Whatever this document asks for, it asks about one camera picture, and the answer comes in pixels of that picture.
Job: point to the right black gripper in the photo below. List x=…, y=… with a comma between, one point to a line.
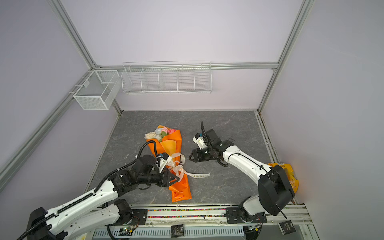
x=197, y=155

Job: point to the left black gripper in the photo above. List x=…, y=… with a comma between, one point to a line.
x=165, y=182

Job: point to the white ribbon strip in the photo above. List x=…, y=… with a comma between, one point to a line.
x=177, y=167

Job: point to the orange wrapping paper sheet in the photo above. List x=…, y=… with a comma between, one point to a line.
x=169, y=141

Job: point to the cream fake rose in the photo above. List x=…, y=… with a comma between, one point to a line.
x=153, y=136

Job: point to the red pink fake rose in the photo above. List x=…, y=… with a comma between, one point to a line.
x=171, y=131

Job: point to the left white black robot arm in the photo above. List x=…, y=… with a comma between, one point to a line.
x=103, y=204

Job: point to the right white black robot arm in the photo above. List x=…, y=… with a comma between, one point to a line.
x=274, y=188

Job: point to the black square card middle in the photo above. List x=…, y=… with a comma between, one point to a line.
x=177, y=231

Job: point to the black square card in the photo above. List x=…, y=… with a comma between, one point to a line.
x=287, y=227
x=177, y=231

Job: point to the yellow snack bag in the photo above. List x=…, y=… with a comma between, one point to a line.
x=290, y=174

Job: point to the black square card right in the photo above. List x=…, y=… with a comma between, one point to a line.
x=287, y=227

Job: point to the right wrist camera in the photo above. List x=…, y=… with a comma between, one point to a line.
x=199, y=140

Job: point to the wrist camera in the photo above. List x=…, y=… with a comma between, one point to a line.
x=164, y=159
x=199, y=140

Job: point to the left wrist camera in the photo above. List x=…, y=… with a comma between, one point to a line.
x=164, y=159

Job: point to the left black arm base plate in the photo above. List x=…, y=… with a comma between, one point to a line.
x=137, y=217

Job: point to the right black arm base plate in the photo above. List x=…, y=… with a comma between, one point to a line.
x=239, y=216

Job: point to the white slotted cable duct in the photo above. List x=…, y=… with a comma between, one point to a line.
x=169, y=233

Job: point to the long white wire rack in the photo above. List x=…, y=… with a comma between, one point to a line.
x=167, y=77

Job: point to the small white wire basket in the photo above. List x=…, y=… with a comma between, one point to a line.
x=99, y=90

